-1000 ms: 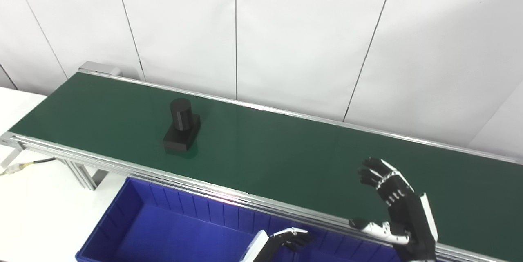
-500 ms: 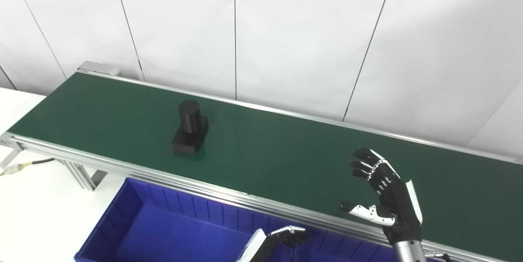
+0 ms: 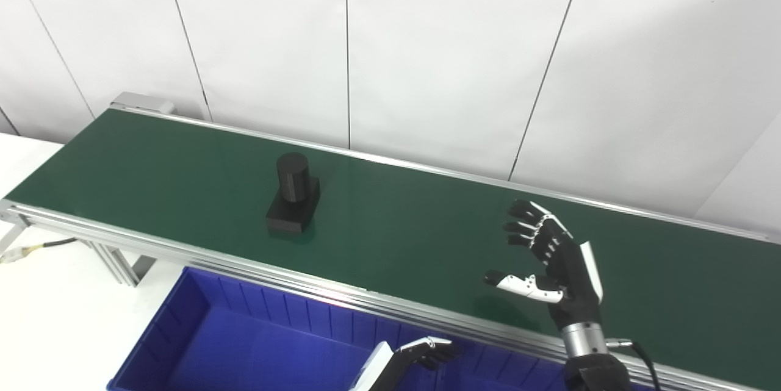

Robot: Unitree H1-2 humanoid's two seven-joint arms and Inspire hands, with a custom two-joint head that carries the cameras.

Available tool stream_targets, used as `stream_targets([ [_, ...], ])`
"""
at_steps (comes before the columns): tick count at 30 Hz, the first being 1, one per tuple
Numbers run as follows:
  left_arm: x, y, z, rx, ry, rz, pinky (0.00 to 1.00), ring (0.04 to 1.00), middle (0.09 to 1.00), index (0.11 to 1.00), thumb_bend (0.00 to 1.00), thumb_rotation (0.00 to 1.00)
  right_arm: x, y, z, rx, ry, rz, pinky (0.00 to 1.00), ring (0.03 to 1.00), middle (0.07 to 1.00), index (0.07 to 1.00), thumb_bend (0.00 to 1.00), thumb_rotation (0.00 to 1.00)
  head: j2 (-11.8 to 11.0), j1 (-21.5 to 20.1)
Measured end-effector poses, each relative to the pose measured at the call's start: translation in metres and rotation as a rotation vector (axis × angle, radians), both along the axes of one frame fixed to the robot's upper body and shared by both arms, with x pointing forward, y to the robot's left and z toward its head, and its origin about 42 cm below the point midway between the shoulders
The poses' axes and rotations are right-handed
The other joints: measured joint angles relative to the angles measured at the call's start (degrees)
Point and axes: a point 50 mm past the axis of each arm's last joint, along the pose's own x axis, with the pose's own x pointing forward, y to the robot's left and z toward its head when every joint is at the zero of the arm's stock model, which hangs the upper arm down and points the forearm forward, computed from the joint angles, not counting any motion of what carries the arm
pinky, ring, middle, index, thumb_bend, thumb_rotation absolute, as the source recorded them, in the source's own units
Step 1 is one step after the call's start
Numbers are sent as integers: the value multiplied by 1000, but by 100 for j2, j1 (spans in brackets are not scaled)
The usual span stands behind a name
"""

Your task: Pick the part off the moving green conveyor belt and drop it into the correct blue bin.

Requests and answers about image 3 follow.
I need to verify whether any grey conveyor end housing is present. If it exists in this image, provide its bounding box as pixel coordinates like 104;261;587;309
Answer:
110;92;178;116

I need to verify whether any black cylinder-on-block part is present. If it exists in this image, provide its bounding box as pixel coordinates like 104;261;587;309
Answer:
265;152;321;234

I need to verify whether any aluminium conveyor leg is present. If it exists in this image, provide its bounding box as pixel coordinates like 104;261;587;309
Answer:
0;220;28;257
85;240;158;288

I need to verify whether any blue plastic bin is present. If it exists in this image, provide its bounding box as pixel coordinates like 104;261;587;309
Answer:
107;266;498;391
488;348;568;391

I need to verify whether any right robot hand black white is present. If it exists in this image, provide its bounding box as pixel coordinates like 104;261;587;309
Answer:
484;199;605;329

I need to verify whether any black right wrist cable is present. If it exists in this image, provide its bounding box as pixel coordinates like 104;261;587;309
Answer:
606;337;663;391

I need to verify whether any cable with white connector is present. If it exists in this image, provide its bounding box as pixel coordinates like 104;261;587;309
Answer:
0;237;79;265

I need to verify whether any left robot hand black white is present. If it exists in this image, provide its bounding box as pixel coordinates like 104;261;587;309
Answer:
348;336;462;391

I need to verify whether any green conveyor belt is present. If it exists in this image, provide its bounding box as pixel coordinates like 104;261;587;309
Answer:
3;109;781;391
0;92;781;391

